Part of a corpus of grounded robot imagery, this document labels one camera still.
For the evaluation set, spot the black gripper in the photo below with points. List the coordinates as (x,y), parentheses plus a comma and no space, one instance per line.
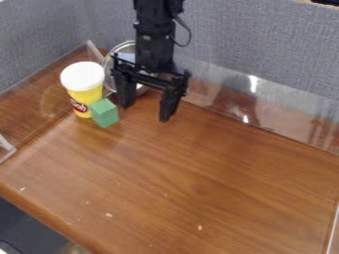
(170,79)

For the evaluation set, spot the green block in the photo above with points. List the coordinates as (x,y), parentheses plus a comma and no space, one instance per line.
(104,113)

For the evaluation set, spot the yellow play-doh can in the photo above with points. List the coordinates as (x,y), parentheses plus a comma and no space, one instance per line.
(82,79)

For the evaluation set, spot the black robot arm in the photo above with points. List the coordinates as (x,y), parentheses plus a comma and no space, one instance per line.
(150,66)

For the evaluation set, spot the silver metal pot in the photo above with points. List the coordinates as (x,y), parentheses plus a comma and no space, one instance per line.
(125,48)

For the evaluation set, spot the clear acrylic barrier panel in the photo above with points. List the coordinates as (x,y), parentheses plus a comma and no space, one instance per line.
(294,113)

